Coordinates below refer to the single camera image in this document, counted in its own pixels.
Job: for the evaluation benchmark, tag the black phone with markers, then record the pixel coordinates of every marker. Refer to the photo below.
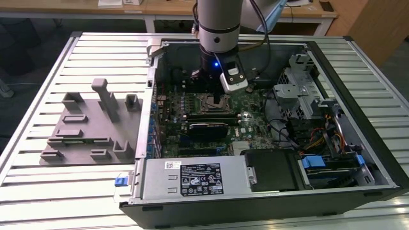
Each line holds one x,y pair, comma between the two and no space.
327,6

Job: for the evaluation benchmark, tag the black PC case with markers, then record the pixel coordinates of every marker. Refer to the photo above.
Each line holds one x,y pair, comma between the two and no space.
256,210

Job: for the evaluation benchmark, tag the CPU socket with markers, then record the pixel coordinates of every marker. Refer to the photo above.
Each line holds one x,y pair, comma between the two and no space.
208,112

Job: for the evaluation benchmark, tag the wooden desk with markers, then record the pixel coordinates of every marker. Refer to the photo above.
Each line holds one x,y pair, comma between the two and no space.
65,10

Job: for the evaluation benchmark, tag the wooden cabinet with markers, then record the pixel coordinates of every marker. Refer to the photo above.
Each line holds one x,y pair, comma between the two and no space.
378,28

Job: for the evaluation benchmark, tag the small white box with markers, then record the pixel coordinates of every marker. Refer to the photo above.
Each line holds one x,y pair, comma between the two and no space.
133,2

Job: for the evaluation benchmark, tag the silver metal drive cage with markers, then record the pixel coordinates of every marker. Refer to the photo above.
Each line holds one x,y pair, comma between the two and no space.
299,80

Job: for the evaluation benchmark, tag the white paper sheet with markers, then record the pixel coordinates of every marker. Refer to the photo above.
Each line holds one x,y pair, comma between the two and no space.
110,3

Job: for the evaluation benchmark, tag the blue disk carrier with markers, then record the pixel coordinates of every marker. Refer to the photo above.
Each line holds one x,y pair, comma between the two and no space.
311,163

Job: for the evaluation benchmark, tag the pale blue teach pendant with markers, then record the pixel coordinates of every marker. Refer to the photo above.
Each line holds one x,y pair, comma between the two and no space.
275,14

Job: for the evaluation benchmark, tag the dark office chair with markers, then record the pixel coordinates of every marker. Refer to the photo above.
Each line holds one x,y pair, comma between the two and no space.
19,43

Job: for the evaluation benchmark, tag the silver power supply unit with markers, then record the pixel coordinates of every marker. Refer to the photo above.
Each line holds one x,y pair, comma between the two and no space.
154,177

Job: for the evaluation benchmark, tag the silver chipset heatsink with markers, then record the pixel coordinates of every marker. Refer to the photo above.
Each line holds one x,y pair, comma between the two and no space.
240,147

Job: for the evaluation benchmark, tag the green RAM stick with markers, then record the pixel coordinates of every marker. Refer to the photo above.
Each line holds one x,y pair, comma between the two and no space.
78,142

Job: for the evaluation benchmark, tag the black graphics card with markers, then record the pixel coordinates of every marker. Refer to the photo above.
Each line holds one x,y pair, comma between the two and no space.
208,133

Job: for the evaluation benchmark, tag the green motherboard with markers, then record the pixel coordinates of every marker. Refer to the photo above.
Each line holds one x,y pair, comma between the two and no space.
256,112

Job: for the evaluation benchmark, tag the blue case latch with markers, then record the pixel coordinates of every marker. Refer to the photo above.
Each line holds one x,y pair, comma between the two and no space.
121,181

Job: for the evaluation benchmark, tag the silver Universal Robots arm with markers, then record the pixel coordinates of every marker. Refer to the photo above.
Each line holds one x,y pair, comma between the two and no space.
218,24

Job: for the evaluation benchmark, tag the black RAM slot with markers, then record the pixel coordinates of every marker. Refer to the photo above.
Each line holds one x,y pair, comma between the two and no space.
212,123
212,118
212,115

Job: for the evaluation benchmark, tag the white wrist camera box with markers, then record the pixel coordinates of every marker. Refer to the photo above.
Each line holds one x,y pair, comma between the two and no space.
235,79

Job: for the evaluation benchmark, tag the blue plastic tab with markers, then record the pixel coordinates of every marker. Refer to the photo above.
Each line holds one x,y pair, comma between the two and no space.
360,160

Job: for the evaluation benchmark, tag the grey parts rack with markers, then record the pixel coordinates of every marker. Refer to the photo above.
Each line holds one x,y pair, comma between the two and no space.
97,134

